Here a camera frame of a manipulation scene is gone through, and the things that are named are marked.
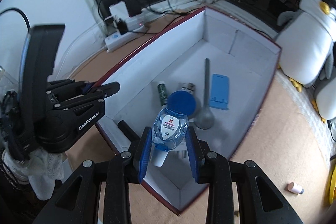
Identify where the white power strip with chargers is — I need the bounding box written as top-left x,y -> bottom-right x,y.
104,0 -> 145,53

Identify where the yellow leaf-shaped fruit bowl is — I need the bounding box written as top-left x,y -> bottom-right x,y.
329,166 -> 336,205

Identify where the white usb charger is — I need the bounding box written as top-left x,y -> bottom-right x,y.
171,150 -> 188,160

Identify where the grey metal spoon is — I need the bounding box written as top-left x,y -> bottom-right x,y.
194,59 -> 215,130

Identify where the small plush penguin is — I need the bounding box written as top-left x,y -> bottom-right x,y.
312,77 -> 336,121

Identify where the red white cardboard box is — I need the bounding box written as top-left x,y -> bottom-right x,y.
89,5 -> 282,216

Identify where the white gloved hand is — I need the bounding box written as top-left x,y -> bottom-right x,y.
1,148 -> 66,201

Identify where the large plush penguin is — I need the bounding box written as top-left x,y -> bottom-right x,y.
274,0 -> 335,92

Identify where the black cylinder lipstick tube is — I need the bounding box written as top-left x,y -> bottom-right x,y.
117,120 -> 141,142

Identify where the pink lotion bottle grey cap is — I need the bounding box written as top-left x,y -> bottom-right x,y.
286,182 -> 305,194

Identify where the green white lip balm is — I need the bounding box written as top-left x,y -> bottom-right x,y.
157,81 -> 168,106

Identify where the blue round lid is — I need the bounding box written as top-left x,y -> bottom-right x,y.
167,90 -> 197,116

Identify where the blue plastic phone stand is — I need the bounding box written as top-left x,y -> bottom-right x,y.
209,74 -> 230,110

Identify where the blue correction tape dispenser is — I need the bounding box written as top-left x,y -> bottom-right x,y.
151,108 -> 189,167

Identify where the checked white cloth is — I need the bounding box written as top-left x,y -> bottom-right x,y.
275,69 -> 335,145

